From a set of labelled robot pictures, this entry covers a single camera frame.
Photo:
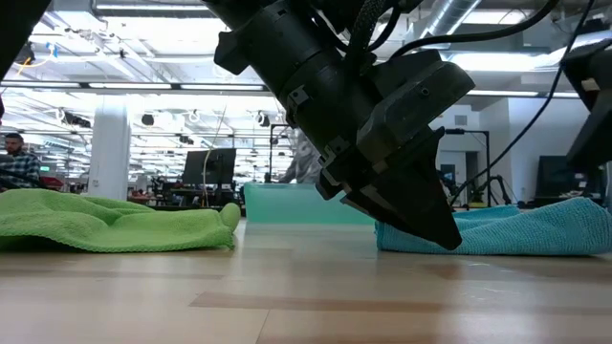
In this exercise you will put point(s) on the black background screen cart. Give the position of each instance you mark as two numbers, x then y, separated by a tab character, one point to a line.
554	179

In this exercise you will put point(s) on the black background robot arm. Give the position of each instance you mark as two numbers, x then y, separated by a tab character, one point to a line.
497	184

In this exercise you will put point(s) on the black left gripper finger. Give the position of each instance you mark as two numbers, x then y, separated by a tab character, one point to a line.
416	205

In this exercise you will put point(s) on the silver slanted ceiling duct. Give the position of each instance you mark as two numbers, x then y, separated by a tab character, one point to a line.
444	16

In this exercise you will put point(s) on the green microfiber towel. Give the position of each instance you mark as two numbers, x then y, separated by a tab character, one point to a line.
95	220

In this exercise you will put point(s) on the black background computer monitor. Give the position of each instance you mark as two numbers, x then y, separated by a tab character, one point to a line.
210	167

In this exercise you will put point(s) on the blue microfiber towel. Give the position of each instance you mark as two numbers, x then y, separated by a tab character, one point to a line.
526	229

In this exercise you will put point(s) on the teal translucent plastic basket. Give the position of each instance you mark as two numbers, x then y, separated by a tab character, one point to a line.
277	203

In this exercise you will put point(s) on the white building pillar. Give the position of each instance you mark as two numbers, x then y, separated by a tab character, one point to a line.
110	153

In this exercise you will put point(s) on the person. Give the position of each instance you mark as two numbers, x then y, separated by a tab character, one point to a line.
301	167
19	167

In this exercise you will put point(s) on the red background seat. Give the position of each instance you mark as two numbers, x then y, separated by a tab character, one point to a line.
50	181

